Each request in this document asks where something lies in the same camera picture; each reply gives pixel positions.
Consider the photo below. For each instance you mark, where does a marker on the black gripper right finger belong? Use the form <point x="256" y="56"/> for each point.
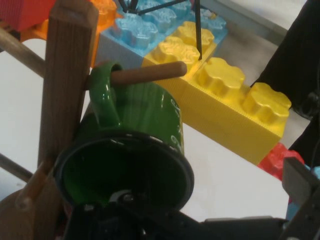
<point x="297" y="185"/>

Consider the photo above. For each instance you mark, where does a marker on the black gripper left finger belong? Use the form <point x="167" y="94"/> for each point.
<point x="125" y="225"/>

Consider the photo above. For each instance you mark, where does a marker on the green mug white lettering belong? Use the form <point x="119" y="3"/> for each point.
<point x="150" y="107"/>

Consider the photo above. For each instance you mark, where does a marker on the light blue low brick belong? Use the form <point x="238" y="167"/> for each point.
<point x="291" y="210"/>

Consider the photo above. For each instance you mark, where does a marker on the red studded low brick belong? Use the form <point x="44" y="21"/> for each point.
<point x="272" y="162"/>

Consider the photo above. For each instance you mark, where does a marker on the long yellow toy brick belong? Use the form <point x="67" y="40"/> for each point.
<point x="225" y="112"/>

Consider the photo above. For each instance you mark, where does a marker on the black fabric object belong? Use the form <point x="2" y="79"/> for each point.
<point x="300" y="50"/>

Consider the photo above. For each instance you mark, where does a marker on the brown wooden mug tree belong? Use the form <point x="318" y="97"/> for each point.
<point x="67" y="75"/>

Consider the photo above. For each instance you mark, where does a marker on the big light blue toy brick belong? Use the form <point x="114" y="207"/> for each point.
<point x="135" y="27"/>

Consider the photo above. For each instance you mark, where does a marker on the big orange toy brick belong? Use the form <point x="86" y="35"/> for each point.
<point x="105" y="12"/>

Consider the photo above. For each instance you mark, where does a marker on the big red toy brick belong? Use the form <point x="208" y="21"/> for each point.
<point x="22" y="12"/>

